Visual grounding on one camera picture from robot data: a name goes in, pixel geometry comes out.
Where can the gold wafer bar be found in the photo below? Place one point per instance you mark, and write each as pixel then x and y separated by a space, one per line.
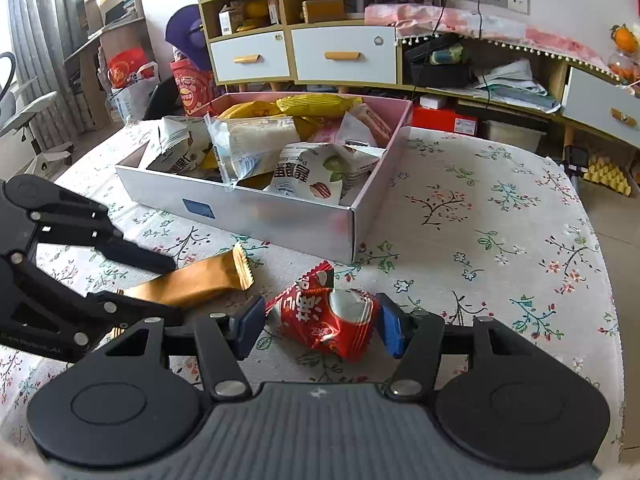
pixel 199 282

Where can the black handheld camera gimbal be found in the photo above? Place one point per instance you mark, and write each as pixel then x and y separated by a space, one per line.
pixel 575 162

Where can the wooden shelf cabinet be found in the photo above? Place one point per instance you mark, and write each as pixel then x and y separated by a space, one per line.
pixel 249 41

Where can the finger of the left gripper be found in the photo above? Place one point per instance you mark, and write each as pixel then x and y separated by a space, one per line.
pixel 130 310
pixel 130 254

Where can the white nut snack bag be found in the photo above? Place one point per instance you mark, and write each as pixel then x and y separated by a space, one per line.
pixel 323 172

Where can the white shopping bag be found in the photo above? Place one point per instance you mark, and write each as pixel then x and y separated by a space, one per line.
pixel 133 79

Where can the yellow egg tray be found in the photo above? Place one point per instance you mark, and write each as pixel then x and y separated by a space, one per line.
pixel 602 170

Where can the floral tablecloth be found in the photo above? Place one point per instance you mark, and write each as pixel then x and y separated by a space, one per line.
pixel 467 227

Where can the brown cardboard box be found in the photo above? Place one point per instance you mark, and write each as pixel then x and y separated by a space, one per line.
pixel 320 11

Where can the red gift bag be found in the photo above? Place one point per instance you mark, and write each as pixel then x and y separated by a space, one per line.
pixel 196 87

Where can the purple plush toy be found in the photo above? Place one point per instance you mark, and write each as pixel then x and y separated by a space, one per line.
pixel 185 32

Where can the black storage basket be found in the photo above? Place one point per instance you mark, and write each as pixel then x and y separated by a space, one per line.
pixel 438 62

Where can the pink clear snack packet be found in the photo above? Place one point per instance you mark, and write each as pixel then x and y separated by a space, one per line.
pixel 359 126

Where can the long wooden tv cabinet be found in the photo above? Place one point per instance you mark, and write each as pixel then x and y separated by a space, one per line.
pixel 357 55

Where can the pink cardboard box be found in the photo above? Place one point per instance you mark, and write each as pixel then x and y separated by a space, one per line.
pixel 304 210

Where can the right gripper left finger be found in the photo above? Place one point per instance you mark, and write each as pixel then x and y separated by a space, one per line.
pixel 246 326

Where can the red white candy bag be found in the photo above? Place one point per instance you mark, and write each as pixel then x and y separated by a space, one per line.
pixel 321 317

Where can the clear white bread packet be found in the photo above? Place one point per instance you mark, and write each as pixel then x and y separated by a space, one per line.
pixel 248 147

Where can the red shoe box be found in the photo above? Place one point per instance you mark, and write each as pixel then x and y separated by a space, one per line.
pixel 444 119

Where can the orange fruit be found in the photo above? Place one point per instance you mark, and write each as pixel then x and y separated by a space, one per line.
pixel 624 39

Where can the yellow snack bag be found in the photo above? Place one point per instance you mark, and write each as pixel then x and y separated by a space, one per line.
pixel 252 109

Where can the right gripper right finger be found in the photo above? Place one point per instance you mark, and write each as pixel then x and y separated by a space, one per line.
pixel 395 326

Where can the yellow biscuit packet blue logo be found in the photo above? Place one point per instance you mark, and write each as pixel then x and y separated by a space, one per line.
pixel 317 105

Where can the pink cloth runner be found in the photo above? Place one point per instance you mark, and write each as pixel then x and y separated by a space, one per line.
pixel 419 20

